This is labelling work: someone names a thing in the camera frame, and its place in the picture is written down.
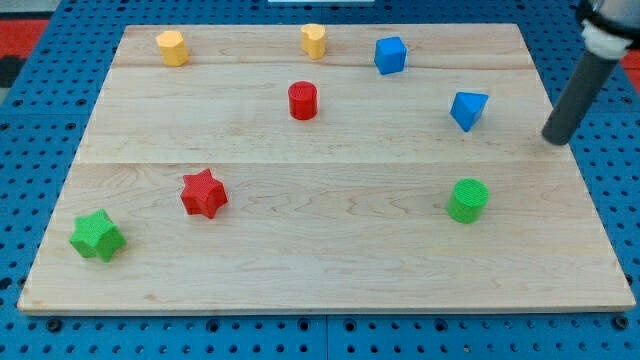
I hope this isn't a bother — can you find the red cylinder block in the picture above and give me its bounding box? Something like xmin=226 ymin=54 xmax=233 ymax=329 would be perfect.
xmin=288 ymin=81 xmax=318 ymax=121

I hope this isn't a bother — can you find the robot arm end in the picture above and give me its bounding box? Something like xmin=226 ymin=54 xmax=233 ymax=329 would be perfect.
xmin=576 ymin=0 xmax=639 ymax=60

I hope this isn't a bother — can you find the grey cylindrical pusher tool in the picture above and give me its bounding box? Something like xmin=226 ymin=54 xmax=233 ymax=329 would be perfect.
xmin=541 ymin=50 xmax=619 ymax=146

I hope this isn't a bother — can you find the yellow hexagon block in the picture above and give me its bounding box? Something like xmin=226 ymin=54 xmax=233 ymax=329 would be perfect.
xmin=156 ymin=30 xmax=189 ymax=67

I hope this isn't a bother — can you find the yellow heart block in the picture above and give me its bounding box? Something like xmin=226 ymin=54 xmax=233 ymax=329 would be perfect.
xmin=301 ymin=23 xmax=327 ymax=60

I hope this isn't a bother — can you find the wooden board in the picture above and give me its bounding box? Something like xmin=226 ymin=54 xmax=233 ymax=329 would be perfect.
xmin=17 ymin=24 xmax=636 ymax=316

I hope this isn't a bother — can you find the blue cube block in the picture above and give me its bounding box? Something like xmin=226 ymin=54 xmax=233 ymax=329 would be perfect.
xmin=374 ymin=36 xmax=407 ymax=75

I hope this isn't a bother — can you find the blue triangle block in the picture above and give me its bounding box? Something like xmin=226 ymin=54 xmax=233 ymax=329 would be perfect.
xmin=449 ymin=92 xmax=489 ymax=132

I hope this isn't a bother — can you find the green star block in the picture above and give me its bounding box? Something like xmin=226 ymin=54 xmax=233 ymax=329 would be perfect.
xmin=69 ymin=209 xmax=127 ymax=262

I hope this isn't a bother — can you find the green cylinder block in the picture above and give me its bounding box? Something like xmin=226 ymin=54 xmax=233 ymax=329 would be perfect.
xmin=447 ymin=178 xmax=490 ymax=224

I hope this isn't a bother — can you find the red star block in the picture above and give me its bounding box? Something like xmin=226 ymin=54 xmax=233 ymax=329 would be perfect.
xmin=180 ymin=168 xmax=228 ymax=219

